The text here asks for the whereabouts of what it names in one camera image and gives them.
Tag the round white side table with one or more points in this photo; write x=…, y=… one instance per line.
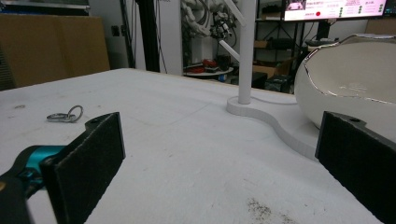
x=208, y=72

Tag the silver metal keyring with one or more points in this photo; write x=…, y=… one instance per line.
x=63, y=117

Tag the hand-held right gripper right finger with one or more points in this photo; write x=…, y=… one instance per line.
x=358, y=161

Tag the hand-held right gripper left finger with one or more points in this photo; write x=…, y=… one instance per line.
x=84, y=171

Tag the black metal post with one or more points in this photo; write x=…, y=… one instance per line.
x=148, y=34

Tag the white egg-shaped bowl silver rim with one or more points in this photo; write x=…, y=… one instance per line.
x=342, y=68

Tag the brown cardboard board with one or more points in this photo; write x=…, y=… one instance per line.
x=53, y=49

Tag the white jewelry stand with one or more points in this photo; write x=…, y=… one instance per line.
x=246, y=62

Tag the cardboard box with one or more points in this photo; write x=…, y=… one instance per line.
x=269, y=70

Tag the computer monitor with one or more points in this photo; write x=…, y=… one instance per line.
x=336, y=9

